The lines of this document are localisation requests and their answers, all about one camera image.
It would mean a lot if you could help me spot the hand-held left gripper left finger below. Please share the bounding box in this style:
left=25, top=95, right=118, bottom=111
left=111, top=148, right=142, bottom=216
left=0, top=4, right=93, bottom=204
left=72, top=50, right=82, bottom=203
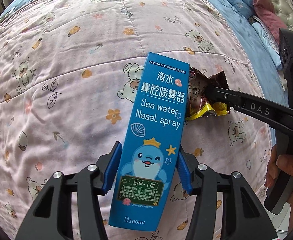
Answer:
left=16, top=141, right=123, bottom=240

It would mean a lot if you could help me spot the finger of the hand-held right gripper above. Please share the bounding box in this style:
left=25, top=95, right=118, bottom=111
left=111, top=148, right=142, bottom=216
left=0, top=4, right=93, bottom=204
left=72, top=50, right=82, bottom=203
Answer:
left=207, top=85, right=291, bottom=128
left=212, top=101, right=239, bottom=114

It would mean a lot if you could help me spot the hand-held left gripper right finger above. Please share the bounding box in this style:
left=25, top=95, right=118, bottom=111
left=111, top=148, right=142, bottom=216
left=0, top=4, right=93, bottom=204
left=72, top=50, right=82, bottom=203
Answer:
left=177, top=146, right=279, bottom=240

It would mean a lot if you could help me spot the dark brown snack wrapper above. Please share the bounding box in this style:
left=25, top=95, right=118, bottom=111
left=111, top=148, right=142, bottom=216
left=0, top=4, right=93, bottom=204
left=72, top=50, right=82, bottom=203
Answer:
left=185, top=66, right=231, bottom=125

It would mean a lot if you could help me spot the blue nasal spray box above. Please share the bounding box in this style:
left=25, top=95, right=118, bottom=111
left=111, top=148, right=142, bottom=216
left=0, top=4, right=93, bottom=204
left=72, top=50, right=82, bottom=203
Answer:
left=109, top=52, right=191, bottom=230

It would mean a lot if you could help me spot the person's right hand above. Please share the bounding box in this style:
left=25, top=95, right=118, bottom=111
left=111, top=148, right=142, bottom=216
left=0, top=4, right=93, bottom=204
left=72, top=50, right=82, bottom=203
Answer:
left=264, top=145, right=293, bottom=233

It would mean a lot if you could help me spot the large maroon pillow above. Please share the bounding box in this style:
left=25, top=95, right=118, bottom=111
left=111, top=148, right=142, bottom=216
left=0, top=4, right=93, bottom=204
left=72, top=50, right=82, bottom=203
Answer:
left=239, top=0, right=289, bottom=43

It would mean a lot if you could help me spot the pink bear printed blanket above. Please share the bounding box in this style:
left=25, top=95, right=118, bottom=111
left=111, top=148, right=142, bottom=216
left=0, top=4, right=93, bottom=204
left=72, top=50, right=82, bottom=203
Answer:
left=0, top=0, right=274, bottom=240

